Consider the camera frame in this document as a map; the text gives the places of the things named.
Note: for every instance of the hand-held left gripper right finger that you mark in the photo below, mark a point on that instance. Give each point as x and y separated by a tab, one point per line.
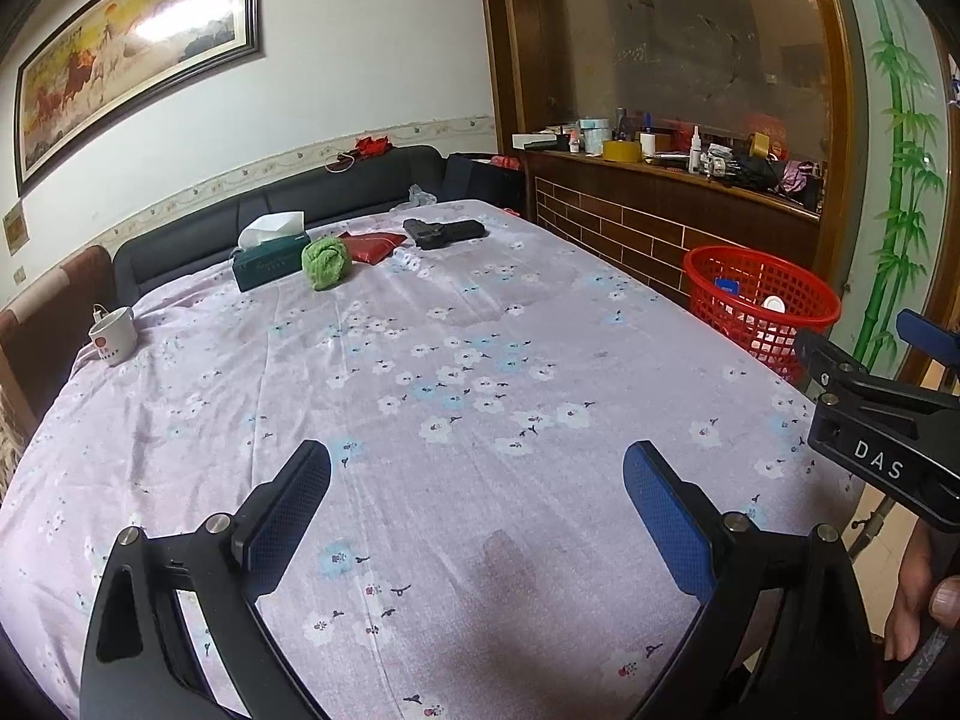
667	517

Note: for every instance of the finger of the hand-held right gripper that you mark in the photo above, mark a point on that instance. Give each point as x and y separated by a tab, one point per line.
825	360
919	330

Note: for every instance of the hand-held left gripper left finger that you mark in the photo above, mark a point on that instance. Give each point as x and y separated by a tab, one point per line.
289	510

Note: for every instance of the red plastic basket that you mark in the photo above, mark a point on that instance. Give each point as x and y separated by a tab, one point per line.
705	296

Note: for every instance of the person's right hand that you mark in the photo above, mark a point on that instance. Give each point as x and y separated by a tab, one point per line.
911	592

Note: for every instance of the bamboo print glass panel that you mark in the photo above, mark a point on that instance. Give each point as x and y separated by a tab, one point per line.
892	127

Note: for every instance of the floral purple tablecloth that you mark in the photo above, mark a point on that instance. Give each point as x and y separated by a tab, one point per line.
450	360

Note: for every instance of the wooden brick-pattern counter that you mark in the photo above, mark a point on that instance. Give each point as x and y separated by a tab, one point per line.
637	217

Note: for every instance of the white dropper bottle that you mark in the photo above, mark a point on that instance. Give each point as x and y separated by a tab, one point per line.
695	154

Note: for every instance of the green tissue box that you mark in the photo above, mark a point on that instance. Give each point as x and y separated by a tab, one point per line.
262	266

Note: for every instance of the white ceramic cup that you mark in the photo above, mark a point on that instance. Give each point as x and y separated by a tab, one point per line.
114	337

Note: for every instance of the green cloth ball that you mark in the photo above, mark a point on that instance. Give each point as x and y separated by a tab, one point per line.
326	264

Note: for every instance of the white charger plug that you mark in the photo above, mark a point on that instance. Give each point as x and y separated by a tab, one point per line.
97	313

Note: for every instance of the red pouch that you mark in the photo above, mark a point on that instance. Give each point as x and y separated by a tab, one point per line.
375	247

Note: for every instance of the white tape roll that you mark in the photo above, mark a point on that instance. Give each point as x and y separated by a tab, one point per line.
648	145

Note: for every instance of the yellow tape roll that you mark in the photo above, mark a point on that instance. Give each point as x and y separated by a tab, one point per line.
621	152

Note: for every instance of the brown armchair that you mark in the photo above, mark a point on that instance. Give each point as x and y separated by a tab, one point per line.
45	315

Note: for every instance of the black wallet case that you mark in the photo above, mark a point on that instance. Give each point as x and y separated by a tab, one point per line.
442	232

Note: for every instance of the black leather sofa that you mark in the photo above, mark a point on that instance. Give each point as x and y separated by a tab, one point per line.
315	191

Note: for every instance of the light blue round tin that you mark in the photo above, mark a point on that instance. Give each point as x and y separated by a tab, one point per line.
594	136

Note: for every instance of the clear plastic wrapper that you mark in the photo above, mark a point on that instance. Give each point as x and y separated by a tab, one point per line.
421	195

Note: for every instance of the red cloth item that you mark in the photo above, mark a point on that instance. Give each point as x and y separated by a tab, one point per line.
373	146

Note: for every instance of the framed horse painting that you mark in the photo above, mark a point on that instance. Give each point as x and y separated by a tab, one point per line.
135	45

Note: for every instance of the small yellow wall plaque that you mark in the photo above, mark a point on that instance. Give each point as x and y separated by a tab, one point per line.
15	229

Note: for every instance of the wooden partition frame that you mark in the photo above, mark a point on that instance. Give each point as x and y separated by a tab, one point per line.
517	52

